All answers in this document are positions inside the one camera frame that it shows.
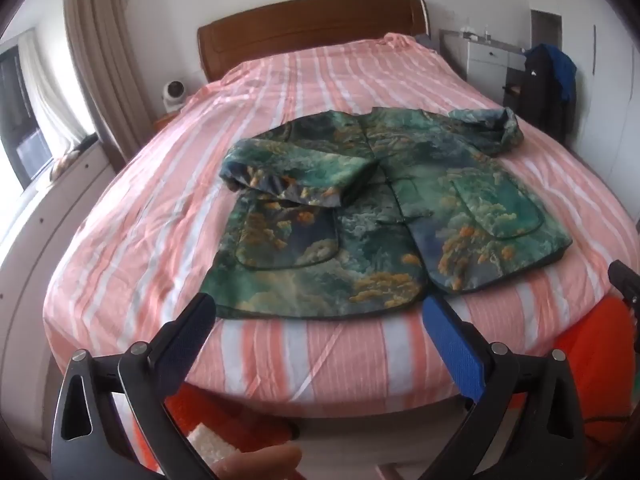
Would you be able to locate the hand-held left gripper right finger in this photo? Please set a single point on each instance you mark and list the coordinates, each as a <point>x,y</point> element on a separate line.
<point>452,345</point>

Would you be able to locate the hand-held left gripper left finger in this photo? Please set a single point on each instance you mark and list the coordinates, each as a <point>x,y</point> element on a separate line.
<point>192,332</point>

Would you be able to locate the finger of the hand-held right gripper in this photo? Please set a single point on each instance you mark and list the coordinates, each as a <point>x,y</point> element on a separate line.
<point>625,280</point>

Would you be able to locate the green printed jacket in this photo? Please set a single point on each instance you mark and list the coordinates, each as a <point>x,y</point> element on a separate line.
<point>400,240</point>

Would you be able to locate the person's left hand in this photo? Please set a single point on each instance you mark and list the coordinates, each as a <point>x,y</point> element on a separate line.
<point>260,462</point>

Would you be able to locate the orange cloth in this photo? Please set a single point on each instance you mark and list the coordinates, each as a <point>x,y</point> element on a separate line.
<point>235,415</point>
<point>607,360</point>

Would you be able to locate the white fluffy item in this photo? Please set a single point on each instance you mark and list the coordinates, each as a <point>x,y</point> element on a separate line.
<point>212,442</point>

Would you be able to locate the white window-side cabinet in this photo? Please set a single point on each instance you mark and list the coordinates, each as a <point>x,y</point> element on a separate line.
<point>55,240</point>

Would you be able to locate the black hanging jacket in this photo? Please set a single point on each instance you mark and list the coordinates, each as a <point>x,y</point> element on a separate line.
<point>542,95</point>

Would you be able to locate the wooden nightstand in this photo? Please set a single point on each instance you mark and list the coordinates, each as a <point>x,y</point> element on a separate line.
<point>162,120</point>

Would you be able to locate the blue cloth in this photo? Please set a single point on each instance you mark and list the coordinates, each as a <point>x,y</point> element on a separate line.
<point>562,67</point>

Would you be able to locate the white round device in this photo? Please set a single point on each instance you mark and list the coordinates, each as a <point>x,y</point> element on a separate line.
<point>174,94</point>

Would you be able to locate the bed with pink striped sheet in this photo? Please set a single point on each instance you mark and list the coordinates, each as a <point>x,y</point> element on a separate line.
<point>300,85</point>

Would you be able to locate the window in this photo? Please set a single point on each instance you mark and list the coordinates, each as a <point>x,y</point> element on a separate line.
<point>17,125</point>

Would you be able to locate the white sheer curtain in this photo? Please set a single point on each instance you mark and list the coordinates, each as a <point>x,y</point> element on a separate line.
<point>45,90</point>

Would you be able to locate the beige curtain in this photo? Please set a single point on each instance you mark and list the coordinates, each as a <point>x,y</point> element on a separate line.
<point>100,60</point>

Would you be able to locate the wooden headboard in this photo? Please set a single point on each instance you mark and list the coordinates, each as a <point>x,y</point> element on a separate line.
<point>300,30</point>

